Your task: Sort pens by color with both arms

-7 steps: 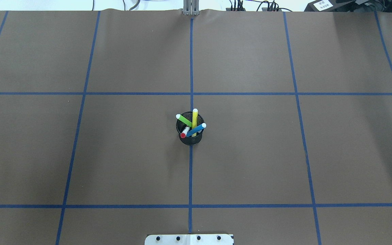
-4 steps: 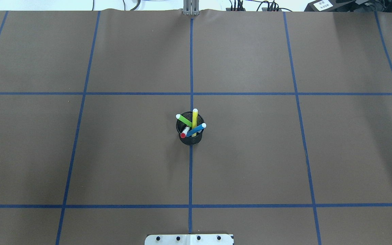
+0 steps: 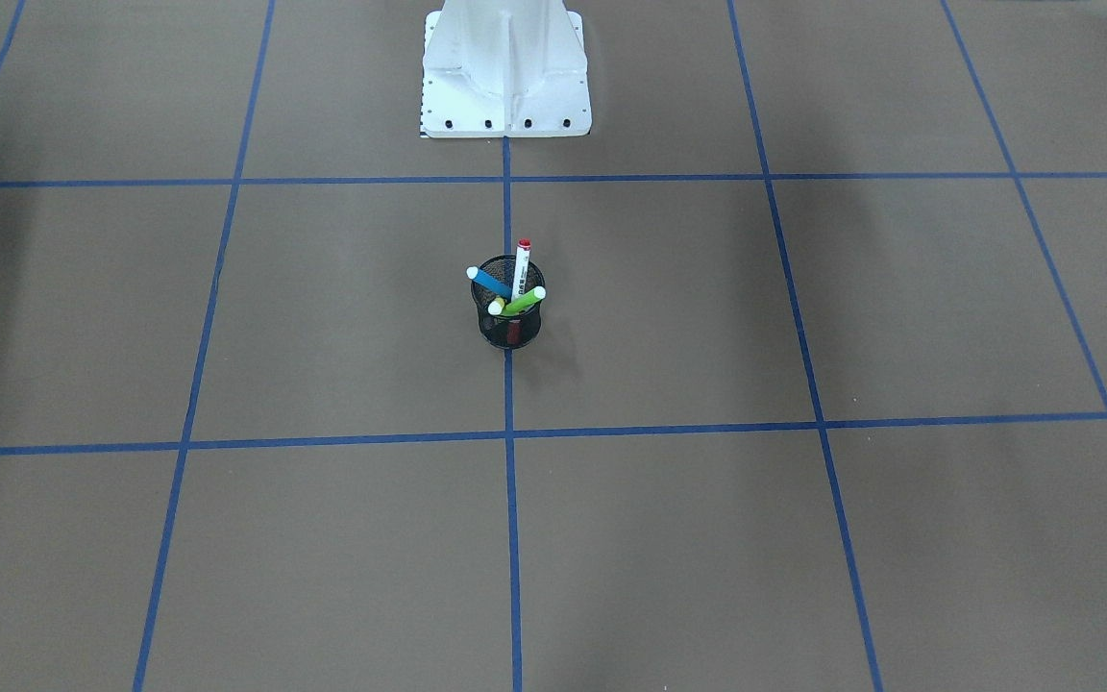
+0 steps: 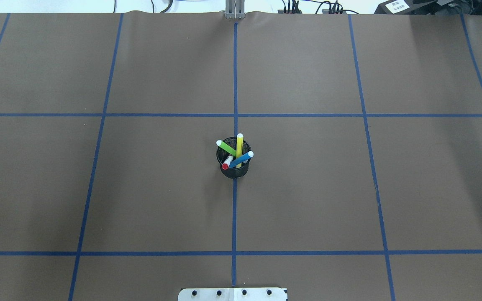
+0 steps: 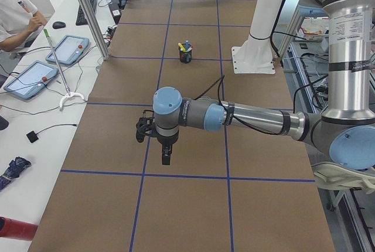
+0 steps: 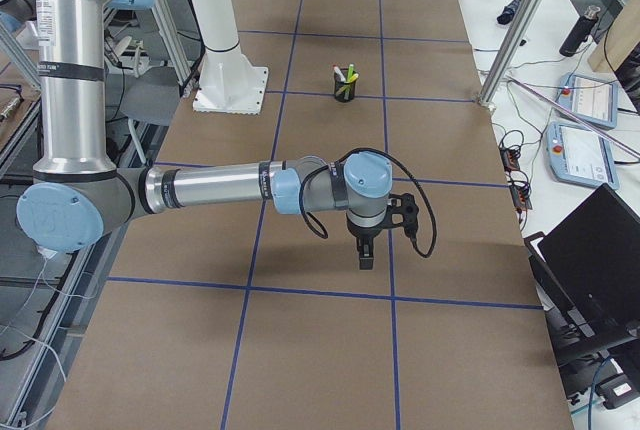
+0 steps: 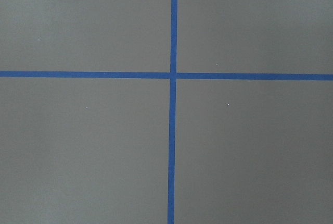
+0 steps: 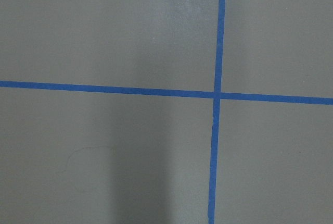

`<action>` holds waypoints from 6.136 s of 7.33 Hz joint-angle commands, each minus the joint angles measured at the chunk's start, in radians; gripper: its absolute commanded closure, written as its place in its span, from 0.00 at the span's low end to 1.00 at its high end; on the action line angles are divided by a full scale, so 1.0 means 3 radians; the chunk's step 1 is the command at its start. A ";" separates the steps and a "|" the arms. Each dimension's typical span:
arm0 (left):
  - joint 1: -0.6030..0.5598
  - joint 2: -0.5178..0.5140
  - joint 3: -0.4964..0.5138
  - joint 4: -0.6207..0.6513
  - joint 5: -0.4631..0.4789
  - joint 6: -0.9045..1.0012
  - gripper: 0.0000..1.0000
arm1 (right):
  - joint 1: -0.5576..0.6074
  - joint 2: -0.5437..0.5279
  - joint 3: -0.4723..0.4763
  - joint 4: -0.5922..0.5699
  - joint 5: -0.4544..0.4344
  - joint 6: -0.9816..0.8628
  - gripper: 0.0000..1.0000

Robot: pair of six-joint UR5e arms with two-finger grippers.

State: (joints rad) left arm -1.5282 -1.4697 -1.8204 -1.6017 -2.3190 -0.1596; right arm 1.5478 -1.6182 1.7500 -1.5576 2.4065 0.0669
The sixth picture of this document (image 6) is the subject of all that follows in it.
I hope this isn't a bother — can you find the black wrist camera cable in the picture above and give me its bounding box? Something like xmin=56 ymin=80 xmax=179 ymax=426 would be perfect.
xmin=302 ymin=148 xmax=439 ymax=258

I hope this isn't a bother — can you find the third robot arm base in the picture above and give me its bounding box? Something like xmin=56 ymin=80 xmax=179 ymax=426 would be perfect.
xmin=1 ymin=0 xmax=36 ymax=33

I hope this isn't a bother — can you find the upper teach pendant tablet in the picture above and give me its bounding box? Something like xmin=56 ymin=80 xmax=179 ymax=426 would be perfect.
xmin=556 ymin=73 xmax=618 ymax=130

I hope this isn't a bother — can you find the aluminium frame post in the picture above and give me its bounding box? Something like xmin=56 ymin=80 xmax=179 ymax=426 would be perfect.
xmin=477 ymin=0 xmax=542 ymax=107

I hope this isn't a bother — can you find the white pedestal column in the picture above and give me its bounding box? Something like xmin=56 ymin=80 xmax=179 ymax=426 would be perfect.
xmin=192 ymin=0 xmax=269 ymax=115

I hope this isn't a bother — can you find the teach pendant tablet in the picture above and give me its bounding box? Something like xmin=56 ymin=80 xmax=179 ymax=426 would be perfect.
xmin=556 ymin=73 xmax=618 ymax=130
xmin=546 ymin=122 xmax=620 ymax=190

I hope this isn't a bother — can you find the folded dark blue umbrella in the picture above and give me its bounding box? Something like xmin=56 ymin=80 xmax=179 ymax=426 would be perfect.
xmin=496 ymin=0 xmax=522 ymax=25

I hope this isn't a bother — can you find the lower teach pendant tablet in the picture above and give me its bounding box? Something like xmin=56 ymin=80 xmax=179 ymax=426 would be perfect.
xmin=546 ymin=122 xmax=620 ymax=190

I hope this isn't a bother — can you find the black water bottle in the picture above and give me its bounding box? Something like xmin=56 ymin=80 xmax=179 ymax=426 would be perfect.
xmin=559 ymin=5 xmax=601 ymax=57

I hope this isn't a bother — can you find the red white marker pen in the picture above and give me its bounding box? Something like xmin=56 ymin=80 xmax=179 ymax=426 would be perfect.
xmin=333 ymin=65 xmax=346 ymax=82

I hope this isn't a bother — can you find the black laptop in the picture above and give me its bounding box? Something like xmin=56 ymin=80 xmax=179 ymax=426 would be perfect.
xmin=525 ymin=184 xmax=639 ymax=373

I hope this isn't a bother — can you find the black mesh pen holder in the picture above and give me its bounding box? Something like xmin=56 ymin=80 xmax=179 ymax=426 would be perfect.
xmin=334 ymin=79 xmax=358 ymax=103

